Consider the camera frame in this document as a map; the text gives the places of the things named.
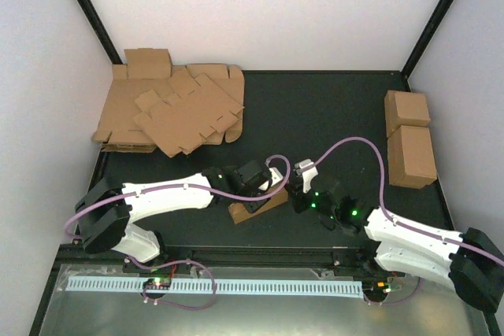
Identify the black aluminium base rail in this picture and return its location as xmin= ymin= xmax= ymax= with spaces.
xmin=54 ymin=244 xmax=371 ymax=275

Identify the small folded cardboard box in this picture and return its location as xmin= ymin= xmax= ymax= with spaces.
xmin=124 ymin=48 xmax=172 ymax=79

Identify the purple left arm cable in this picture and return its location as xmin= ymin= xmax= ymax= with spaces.
xmin=63 ymin=153 xmax=292 ymax=272

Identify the stack of flat cardboard blanks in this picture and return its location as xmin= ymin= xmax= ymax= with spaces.
xmin=92 ymin=64 xmax=245 ymax=157

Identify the metal base plate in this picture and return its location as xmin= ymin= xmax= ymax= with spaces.
xmin=39 ymin=265 xmax=489 ymax=335

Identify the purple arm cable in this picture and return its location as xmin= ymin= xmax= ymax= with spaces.
xmin=63 ymin=153 xmax=292 ymax=272
xmin=302 ymin=136 xmax=504 ymax=308

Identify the black right corner frame post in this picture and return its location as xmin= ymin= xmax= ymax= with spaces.
xmin=401 ymin=0 xmax=454 ymax=79

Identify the loose top cardboard blank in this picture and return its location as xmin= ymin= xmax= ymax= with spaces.
xmin=133 ymin=67 xmax=245 ymax=157

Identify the black corner frame post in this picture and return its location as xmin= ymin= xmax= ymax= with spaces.
xmin=401 ymin=0 xmax=454 ymax=79
xmin=76 ymin=0 xmax=123 ymax=65

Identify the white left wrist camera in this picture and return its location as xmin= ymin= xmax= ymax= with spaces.
xmin=258 ymin=168 xmax=284 ymax=192

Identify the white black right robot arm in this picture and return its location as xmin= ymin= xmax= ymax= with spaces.
xmin=287 ymin=183 xmax=503 ymax=313

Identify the folded cardboard box front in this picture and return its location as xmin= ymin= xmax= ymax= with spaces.
xmin=387 ymin=125 xmax=437 ymax=189

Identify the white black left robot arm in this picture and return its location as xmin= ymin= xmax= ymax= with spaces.
xmin=75 ymin=161 xmax=283 ymax=272

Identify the black left corner frame post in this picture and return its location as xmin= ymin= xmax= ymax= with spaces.
xmin=76 ymin=0 xmax=123 ymax=65

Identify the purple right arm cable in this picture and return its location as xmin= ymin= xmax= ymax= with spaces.
xmin=302 ymin=136 xmax=504 ymax=308

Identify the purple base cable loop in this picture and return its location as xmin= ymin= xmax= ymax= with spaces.
xmin=137 ymin=259 xmax=217 ymax=310

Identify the light blue slotted cable duct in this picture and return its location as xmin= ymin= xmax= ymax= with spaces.
xmin=65 ymin=276 xmax=364 ymax=299

